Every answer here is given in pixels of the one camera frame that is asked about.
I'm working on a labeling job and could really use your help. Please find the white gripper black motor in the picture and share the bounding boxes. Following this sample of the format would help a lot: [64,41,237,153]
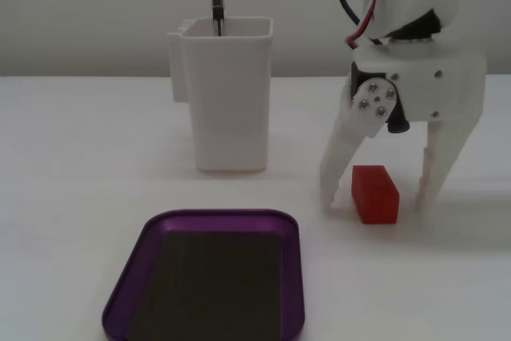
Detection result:
[319,43,488,214]

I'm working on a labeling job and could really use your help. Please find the red cube block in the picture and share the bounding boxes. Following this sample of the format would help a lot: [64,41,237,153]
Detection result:
[351,165,400,225]

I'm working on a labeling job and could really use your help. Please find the white plastic box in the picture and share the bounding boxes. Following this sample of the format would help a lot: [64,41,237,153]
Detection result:
[167,16,275,174]

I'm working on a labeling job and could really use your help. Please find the purple metal tray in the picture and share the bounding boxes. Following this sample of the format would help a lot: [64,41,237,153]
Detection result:
[101,208,307,341]

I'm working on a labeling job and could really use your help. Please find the red white wire bundle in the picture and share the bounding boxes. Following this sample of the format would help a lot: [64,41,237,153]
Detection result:
[344,0,400,50]

